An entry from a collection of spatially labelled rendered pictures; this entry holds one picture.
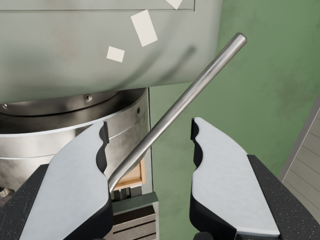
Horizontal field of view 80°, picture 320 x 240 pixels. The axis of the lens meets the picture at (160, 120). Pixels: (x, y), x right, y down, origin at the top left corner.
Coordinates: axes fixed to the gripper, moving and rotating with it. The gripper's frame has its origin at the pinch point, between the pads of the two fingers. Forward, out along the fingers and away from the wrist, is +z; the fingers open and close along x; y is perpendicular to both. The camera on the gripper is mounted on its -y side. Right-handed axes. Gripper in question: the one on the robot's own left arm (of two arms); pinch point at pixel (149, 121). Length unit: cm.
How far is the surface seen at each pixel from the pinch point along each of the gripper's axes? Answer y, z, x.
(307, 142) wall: 138, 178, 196
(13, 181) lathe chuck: 13.5, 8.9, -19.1
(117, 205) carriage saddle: 65, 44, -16
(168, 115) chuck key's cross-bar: 2.4, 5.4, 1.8
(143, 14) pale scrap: -6.3, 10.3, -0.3
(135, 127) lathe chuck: 10.3, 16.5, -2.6
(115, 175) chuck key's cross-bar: 9.6, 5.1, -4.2
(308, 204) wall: 209, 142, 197
